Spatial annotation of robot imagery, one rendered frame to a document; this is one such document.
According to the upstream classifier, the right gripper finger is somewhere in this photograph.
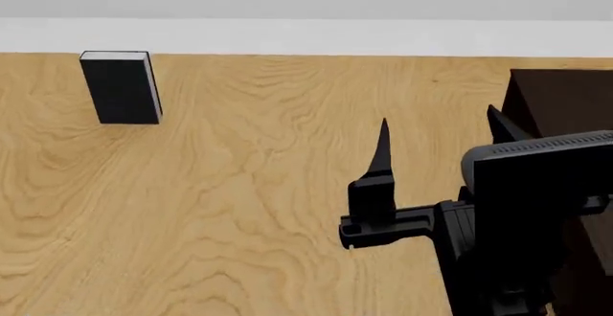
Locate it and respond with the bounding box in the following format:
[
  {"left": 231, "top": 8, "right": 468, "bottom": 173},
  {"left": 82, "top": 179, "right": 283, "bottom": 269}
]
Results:
[
  {"left": 486, "top": 103, "right": 534, "bottom": 146},
  {"left": 347, "top": 117, "right": 398, "bottom": 224}
]

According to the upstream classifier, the black hardcover book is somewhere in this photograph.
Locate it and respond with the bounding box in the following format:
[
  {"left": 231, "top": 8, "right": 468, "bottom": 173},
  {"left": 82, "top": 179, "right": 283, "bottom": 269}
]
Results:
[{"left": 79, "top": 50, "right": 164, "bottom": 126}]

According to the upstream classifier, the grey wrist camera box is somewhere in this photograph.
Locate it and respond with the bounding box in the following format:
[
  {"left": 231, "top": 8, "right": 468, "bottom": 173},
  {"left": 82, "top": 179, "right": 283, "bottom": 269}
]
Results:
[{"left": 460, "top": 129, "right": 613, "bottom": 224}]

